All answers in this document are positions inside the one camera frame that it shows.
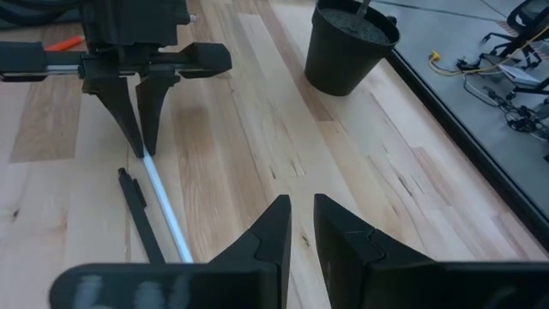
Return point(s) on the black office chair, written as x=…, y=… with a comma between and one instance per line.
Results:
x=527, y=13

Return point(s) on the white booklet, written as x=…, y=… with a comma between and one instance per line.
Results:
x=519, y=75

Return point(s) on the orange pencil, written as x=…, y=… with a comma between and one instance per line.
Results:
x=64, y=44

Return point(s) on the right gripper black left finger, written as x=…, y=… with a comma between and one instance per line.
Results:
x=257, y=283

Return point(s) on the green plant in black pot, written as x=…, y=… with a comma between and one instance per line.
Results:
x=339, y=64

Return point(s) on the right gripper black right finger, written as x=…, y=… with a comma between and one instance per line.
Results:
x=369, y=279

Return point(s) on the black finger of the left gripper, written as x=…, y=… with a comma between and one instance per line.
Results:
x=120, y=107
x=154, y=107

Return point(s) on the white pencil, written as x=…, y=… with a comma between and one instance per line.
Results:
x=167, y=210

